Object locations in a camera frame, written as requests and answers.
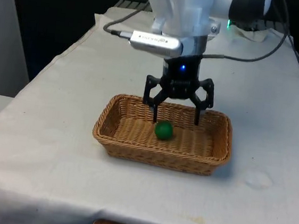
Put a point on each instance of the rectangular wicker basket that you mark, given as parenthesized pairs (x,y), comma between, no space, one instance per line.
(136,140)

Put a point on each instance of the white cabinet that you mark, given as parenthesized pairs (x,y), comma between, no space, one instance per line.
(5,35)

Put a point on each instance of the green ball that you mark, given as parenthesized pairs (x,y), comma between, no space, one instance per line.
(164,131)

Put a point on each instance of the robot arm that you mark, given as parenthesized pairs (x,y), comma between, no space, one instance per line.
(181,8)

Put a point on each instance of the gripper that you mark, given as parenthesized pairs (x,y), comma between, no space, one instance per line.
(181,78)

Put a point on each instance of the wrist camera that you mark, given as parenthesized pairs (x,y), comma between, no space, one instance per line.
(154,43)

